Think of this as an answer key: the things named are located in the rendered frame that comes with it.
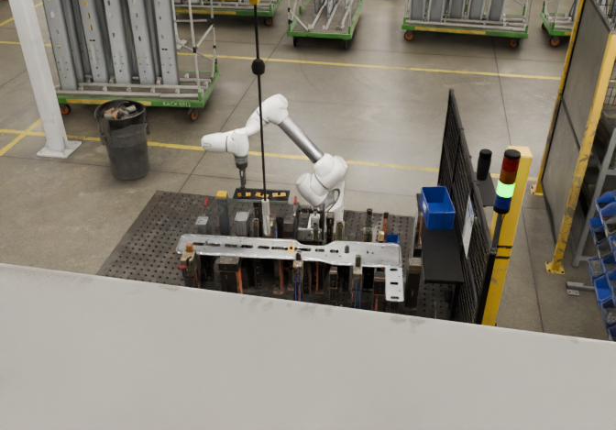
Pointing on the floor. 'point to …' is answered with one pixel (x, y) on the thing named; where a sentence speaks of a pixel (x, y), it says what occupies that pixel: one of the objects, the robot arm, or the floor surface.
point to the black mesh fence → (449, 177)
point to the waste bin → (125, 137)
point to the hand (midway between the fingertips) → (243, 188)
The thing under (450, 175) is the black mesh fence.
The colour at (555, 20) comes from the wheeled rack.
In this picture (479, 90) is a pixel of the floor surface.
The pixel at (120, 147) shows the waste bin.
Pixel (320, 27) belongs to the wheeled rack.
